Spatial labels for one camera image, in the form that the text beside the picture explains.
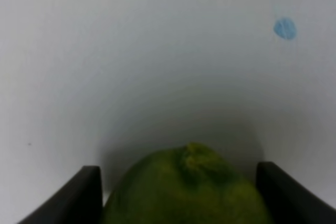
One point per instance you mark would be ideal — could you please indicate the green lime fruit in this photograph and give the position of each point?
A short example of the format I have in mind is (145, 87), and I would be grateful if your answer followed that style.
(188, 184)

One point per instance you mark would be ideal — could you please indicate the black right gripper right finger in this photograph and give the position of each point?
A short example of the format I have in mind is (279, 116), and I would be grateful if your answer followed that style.
(287, 200)

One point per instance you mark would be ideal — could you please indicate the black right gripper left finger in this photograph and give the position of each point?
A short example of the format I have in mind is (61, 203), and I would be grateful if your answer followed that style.
(78, 201)

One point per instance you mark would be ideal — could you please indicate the blue sticker dot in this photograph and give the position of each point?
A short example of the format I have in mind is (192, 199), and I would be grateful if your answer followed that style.
(285, 28)

